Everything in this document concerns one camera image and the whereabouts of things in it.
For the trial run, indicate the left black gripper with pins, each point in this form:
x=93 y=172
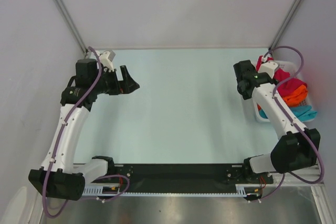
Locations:
x=125 y=86

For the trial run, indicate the white plastic laundry basket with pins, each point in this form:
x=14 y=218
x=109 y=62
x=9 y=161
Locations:
x=294 y=92

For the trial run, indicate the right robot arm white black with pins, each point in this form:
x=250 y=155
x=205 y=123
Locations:
x=297 y=145

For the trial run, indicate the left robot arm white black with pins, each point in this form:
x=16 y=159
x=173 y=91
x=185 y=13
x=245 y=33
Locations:
x=57 y=178

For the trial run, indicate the magenta red t shirt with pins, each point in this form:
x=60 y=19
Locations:
x=287 y=69

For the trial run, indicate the orange t shirt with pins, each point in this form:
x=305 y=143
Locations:
x=266 y=95

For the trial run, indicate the teal t shirt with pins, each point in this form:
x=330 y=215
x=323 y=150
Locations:
x=304 y=113

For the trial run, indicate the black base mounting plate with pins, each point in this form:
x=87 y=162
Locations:
x=188 y=178

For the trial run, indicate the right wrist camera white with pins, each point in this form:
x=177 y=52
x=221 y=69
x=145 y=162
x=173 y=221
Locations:
x=268 y=66

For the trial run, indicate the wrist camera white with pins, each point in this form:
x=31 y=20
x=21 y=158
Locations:
x=268 y=66
x=106 y=58

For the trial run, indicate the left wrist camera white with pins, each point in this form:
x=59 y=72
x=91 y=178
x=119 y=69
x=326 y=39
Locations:
x=106 y=58

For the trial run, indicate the white slotted cable duct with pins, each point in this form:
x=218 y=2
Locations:
x=97 y=192

